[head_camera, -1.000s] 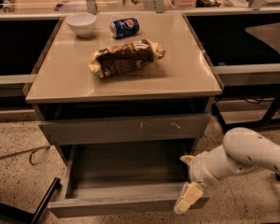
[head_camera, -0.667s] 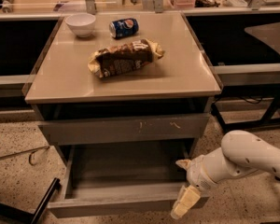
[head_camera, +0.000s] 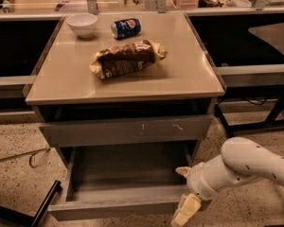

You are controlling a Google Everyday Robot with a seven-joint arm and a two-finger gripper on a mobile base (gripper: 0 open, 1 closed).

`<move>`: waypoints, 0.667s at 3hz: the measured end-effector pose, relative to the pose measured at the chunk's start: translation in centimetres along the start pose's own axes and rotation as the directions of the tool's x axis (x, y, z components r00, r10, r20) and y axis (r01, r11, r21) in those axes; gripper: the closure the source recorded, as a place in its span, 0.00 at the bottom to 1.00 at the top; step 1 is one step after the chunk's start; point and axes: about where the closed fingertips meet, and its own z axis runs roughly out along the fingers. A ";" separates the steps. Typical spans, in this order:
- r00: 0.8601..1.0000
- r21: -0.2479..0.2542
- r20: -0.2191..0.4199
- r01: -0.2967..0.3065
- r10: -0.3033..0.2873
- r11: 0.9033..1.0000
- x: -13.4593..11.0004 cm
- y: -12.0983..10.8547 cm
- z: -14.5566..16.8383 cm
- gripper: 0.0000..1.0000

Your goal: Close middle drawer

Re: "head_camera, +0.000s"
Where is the black table leg frame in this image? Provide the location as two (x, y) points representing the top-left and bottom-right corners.
(214, 84), (284, 137)

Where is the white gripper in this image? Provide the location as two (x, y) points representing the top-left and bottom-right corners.
(171, 161), (220, 227)

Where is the black floor stand left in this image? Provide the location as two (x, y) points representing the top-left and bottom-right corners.
(0, 180), (62, 227)

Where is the thin floor cable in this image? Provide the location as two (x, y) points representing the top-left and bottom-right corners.
(0, 147), (51, 168)

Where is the grey drawer cabinet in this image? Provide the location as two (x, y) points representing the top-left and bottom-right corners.
(22, 10), (227, 172)

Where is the white ceramic bowl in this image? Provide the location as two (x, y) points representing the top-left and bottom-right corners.
(66, 13), (98, 38)

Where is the brown chip bag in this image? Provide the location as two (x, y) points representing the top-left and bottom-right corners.
(89, 40), (167, 79)

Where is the blue pepsi can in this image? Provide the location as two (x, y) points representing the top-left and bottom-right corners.
(111, 18), (141, 40)

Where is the grey drawer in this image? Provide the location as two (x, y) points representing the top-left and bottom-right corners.
(49, 140), (200, 221)
(40, 114), (213, 148)

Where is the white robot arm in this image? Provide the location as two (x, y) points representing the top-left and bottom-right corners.
(171, 137), (284, 227)

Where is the grey top drawer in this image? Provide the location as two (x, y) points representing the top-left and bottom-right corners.
(40, 114), (213, 148)

